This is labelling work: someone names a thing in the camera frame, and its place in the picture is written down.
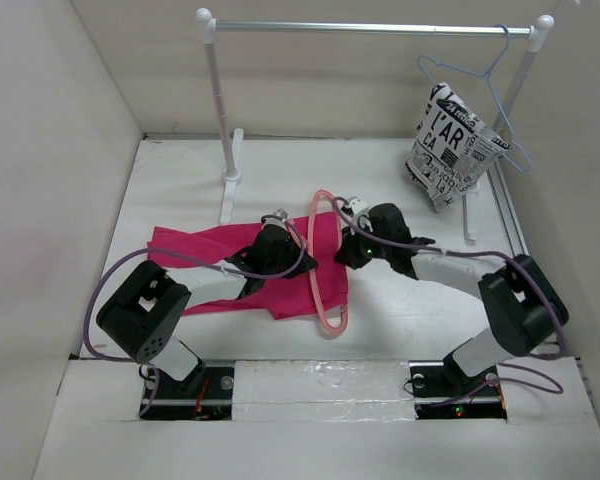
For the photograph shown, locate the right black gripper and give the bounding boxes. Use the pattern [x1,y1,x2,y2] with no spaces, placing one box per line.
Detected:
[336,218,392,268]

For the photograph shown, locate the pink trousers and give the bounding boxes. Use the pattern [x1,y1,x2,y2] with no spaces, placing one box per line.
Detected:
[147,212,348,320]

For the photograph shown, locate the pink plastic hanger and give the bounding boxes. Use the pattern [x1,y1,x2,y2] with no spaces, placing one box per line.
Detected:
[306,189,349,338]

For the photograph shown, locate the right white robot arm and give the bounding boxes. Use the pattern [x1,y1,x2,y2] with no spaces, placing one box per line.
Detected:
[331,197,569,396]

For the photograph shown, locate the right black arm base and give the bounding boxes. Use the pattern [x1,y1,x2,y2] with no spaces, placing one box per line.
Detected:
[403,361,507,421]

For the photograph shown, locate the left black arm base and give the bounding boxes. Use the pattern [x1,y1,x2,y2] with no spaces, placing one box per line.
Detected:
[138,361,236,421]

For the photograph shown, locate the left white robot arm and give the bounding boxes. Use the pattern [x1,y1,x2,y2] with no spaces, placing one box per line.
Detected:
[96,220,318,397]

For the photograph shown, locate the black white printed garment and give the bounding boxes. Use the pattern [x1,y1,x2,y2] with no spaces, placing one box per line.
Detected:
[404,82,511,212]

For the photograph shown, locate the white metal clothes rack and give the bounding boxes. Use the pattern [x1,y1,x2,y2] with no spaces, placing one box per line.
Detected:
[195,7,555,245]

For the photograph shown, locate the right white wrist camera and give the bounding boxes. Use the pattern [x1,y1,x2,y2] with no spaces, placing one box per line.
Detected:
[341,196,369,223]

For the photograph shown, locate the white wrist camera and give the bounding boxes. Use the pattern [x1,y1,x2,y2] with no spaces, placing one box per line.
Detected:
[260,208,289,228]
[341,196,369,223]

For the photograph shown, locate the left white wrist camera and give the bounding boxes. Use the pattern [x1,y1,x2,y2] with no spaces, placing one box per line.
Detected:
[260,208,289,228]

